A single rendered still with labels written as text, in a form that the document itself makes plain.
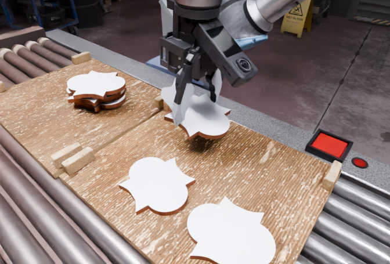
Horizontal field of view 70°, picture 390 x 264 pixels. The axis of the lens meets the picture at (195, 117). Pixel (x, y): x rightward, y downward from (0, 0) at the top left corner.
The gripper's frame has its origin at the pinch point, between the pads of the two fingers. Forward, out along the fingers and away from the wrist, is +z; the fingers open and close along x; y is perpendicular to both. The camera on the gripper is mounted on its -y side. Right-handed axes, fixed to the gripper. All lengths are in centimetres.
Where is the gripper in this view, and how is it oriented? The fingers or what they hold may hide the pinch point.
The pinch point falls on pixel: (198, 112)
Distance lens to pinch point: 54.1
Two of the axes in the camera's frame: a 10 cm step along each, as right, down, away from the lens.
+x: -6.9, 4.2, -5.9
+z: -0.6, 7.8, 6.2
